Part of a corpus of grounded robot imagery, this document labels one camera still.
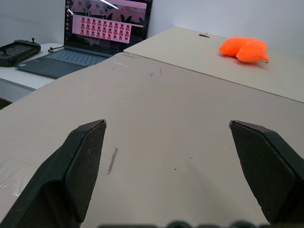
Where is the dark green remote controller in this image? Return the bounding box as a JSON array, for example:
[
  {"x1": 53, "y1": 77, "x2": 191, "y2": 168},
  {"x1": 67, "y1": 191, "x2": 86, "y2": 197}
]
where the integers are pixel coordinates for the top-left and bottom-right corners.
[{"x1": 0, "y1": 37, "x2": 42, "y2": 67}]

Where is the orange plush toy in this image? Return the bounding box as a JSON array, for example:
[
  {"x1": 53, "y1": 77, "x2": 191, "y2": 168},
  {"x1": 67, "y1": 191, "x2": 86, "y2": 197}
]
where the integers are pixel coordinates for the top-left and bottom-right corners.
[{"x1": 218, "y1": 37, "x2": 271, "y2": 64}]

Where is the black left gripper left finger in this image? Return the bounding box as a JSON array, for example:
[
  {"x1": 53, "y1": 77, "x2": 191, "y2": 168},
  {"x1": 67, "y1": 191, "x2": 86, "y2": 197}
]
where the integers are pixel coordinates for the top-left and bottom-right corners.
[{"x1": 0, "y1": 119, "x2": 107, "y2": 228}]

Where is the black laptop cable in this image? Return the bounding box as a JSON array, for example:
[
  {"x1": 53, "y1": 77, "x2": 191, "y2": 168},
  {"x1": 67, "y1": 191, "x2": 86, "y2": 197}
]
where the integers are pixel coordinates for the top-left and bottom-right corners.
[{"x1": 47, "y1": 46, "x2": 65, "y2": 54}]

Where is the white side table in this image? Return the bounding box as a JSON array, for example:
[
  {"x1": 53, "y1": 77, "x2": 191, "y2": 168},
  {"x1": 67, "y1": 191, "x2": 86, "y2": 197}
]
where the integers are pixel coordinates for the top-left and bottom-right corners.
[{"x1": 0, "y1": 43, "x2": 65, "y2": 104}]

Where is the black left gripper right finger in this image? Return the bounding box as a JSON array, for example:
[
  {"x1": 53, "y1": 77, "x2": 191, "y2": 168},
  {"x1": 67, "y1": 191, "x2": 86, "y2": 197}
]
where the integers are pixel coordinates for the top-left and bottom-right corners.
[{"x1": 228, "y1": 120, "x2": 304, "y2": 224}]

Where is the beige adjoining table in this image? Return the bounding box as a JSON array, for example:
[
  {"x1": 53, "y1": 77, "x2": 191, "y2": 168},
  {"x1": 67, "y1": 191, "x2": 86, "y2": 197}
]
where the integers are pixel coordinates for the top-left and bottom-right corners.
[{"x1": 123, "y1": 26, "x2": 304, "y2": 103}]

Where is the grey open laptop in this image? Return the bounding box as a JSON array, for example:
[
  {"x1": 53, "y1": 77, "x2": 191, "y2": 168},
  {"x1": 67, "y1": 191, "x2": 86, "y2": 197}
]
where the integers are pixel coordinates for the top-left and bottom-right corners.
[{"x1": 14, "y1": 0, "x2": 154, "y2": 79}]

